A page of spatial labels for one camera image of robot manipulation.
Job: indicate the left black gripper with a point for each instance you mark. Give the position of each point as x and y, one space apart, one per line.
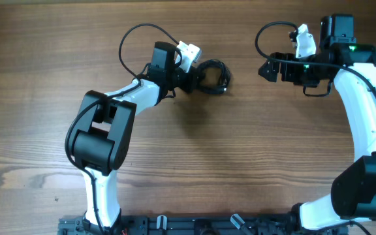
192 79

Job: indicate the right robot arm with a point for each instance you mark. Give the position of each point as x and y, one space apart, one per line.
349 68

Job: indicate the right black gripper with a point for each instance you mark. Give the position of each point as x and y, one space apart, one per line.
283 70

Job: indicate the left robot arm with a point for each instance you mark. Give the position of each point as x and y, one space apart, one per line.
98 139

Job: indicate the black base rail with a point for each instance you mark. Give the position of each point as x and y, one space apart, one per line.
270 224

